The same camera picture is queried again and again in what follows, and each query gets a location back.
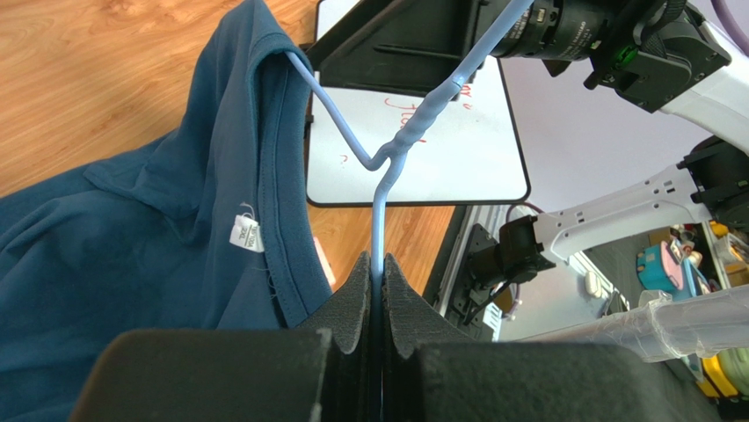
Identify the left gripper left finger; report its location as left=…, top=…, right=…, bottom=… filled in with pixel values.
left=70, top=252, right=371, bottom=421

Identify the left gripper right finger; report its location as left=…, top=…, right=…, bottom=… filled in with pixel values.
left=382, top=255, right=719, bottom=421

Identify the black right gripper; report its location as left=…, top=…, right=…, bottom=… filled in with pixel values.
left=304, top=0, right=498, bottom=97

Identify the light blue wire hanger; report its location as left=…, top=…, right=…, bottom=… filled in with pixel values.
left=286, top=0, right=533, bottom=421

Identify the dark blue t shirt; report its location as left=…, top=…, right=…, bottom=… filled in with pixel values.
left=1, top=1, right=331, bottom=421

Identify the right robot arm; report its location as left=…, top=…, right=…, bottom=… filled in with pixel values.
left=307, top=1, right=748, bottom=292

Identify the white dry erase board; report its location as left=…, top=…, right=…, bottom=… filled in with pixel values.
left=302, top=0, right=533, bottom=208

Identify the silver clothes rack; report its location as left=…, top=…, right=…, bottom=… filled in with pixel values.
left=524, top=285, right=748, bottom=362

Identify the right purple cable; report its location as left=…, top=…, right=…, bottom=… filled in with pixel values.
left=709, top=0, right=749, bottom=59

